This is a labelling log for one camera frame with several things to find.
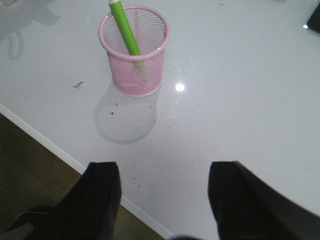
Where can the green marker pen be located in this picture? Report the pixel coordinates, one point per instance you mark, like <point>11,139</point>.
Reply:
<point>124,27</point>

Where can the pink mesh pen holder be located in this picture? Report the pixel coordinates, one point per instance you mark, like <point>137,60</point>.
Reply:
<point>141,74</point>

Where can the black mouse pad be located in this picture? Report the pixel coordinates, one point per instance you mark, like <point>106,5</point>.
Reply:
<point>314,21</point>

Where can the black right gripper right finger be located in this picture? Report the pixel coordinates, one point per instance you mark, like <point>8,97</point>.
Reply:
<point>246,208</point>

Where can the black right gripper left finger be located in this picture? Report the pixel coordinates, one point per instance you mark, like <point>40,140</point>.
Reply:
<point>87,212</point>

